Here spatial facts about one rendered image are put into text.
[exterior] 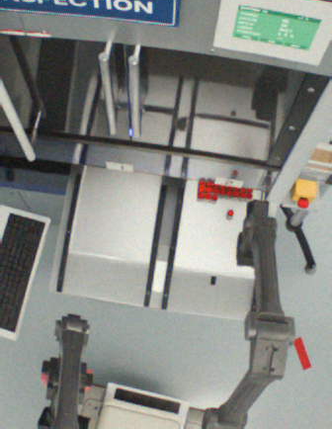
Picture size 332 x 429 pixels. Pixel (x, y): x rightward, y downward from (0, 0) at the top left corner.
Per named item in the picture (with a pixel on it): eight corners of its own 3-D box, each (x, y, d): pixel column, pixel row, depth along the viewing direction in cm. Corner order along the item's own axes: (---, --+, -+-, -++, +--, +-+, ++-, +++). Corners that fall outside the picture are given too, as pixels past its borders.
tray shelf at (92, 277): (74, 153, 220) (73, 152, 218) (278, 183, 219) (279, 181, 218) (49, 291, 208) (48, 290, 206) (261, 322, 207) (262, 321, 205)
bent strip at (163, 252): (159, 247, 211) (159, 243, 205) (168, 249, 211) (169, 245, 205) (152, 291, 207) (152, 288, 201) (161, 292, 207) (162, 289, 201)
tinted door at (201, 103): (132, 140, 185) (125, 39, 128) (282, 163, 184) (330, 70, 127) (131, 142, 184) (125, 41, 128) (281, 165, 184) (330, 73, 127)
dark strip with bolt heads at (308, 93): (255, 186, 204) (308, 70, 127) (269, 188, 204) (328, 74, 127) (255, 189, 204) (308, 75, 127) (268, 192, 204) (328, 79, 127)
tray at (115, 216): (88, 153, 218) (87, 149, 215) (164, 163, 218) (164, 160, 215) (69, 251, 210) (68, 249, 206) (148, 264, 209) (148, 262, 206)
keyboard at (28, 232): (10, 213, 220) (9, 211, 218) (45, 222, 219) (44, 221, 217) (-22, 320, 210) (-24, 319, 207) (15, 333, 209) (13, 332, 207)
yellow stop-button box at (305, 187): (292, 179, 210) (296, 172, 203) (312, 183, 209) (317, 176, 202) (290, 201, 208) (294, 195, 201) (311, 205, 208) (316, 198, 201)
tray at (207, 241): (188, 167, 218) (189, 163, 215) (264, 179, 218) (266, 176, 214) (173, 267, 209) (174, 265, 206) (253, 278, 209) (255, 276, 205)
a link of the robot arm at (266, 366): (250, 368, 129) (294, 373, 129) (252, 313, 138) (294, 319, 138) (200, 439, 162) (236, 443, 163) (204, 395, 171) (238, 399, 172)
